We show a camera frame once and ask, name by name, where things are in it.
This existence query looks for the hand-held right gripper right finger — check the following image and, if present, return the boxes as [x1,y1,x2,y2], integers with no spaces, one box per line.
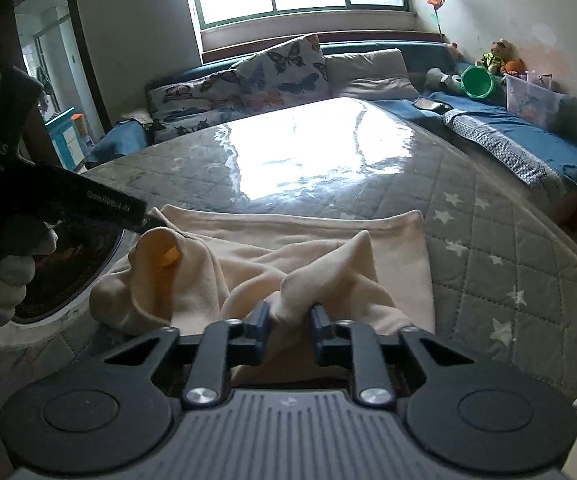
[309,304,476,408]

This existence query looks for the grey plush toy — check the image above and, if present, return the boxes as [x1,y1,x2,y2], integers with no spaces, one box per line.
[424,67,465,94]

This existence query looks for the dark wooden door frame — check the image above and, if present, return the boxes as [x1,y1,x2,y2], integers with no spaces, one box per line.
[0,0,112,171]

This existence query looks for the person's left hand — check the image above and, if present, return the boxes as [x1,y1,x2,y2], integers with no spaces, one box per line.
[0,212,58,328]

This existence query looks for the grey sofa cushion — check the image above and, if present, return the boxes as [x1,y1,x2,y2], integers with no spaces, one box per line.
[325,49,420,102]

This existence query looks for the dark flat object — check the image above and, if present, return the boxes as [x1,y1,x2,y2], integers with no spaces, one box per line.
[412,97,454,112]

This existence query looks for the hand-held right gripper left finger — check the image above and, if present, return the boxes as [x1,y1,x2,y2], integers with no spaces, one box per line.
[101,300,272,408]

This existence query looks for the green plastic bucket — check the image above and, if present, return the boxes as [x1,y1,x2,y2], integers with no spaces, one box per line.
[460,63,495,100]

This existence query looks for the hanging clothes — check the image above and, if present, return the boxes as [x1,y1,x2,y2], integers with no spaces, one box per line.
[35,66,52,107]

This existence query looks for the cream garment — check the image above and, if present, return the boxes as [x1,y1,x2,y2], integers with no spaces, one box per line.
[89,204,436,386]

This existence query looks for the round black induction cooktop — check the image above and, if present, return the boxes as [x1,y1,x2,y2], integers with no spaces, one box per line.
[12,221,138,325]

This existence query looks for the large butterfly print pillow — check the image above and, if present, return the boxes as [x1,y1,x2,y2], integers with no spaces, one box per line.
[231,34,330,111]

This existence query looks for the blue sofa blanket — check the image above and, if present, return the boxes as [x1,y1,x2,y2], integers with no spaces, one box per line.
[373,89,577,192]

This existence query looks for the long butterfly print pillow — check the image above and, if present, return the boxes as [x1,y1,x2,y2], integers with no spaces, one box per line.
[147,71,249,144]

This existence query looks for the teal kitchen cabinet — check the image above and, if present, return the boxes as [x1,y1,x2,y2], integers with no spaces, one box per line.
[44,107,92,169]

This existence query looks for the blue armrest blanket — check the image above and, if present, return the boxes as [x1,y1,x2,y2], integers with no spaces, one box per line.
[86,122,156,167]

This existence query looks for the brown teddy bear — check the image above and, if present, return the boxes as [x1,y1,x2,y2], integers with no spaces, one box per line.
[477,38,517,76]

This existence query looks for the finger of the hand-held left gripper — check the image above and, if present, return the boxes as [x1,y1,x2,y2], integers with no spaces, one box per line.
[143,210,190,240]

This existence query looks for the clear plastic storage box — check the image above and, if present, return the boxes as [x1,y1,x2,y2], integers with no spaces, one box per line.
[505,72,569,132]

